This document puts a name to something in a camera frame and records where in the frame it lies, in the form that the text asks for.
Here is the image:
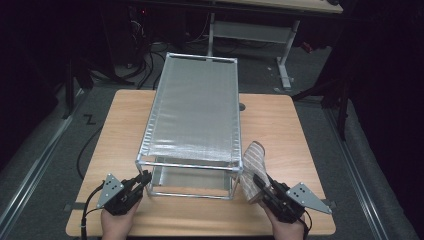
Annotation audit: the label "thin black floor cable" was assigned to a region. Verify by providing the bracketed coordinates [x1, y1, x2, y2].
[77, 126, 103, 181]

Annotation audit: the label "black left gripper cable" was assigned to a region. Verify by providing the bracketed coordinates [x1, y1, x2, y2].
[79, 181, 106, 240]

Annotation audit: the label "person's left hand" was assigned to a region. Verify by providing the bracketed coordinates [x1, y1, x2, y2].
[100, 201, 141, 240]

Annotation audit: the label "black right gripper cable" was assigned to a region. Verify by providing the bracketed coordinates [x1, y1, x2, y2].
[299, 209, 313, 240]

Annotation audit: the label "silver two-tier metal rack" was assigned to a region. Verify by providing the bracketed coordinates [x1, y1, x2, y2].
[134, 52, 244, 201]

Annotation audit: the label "beige striped towel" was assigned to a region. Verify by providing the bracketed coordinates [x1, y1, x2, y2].
[239, 140, 272, 205]

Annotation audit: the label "black computer tower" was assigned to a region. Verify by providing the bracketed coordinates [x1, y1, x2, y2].
[126, 6, 154, 68]

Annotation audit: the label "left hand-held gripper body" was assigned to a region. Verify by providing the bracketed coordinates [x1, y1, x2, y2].
[96, 173, 144, 216]

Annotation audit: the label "aluminium floor rail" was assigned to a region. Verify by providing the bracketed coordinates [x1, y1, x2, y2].
[324, 106, 391, 240]
[0, 89, 84, 231]

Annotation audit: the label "person's right hand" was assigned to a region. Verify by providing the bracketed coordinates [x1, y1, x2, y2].
[259, 203, 307, 240]

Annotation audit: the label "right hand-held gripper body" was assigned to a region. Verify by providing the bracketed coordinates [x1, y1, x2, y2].
[263, 182, 333, 224]

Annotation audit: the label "black metal stand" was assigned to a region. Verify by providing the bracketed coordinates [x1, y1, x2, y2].
[61, 58, 94, 119]
[291, 76, 354, 141]

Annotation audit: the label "black floor cables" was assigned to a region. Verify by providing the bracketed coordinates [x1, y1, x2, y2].
[114, 39, 168, 91]

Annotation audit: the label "white-legged background desk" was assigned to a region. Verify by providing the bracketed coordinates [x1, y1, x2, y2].
[129, 0, 344, 91]

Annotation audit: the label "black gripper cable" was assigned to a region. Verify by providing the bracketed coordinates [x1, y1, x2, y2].
[299, 209, 313, 240]
[79, 181, 106, 240]

